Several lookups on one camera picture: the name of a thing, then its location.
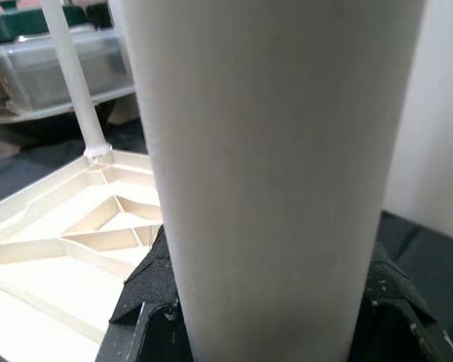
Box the white plastic table leg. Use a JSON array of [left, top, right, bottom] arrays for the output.
[[41, 0, 112, 158], [120, 0, 427, 362]]

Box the cream plastic children table top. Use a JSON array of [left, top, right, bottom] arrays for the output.
[[0, 149, 165, 362]]

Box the clear plastic container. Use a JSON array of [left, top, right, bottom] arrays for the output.
[[0, 28, 137, 118]]

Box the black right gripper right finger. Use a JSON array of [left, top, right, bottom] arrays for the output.
[[349, 241, 453, 362]]

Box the black wok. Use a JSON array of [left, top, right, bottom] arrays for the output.
[[0, 109, 144, 152]]

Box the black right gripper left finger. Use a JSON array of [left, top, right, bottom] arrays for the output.
[[96, 225, 192, 362]]

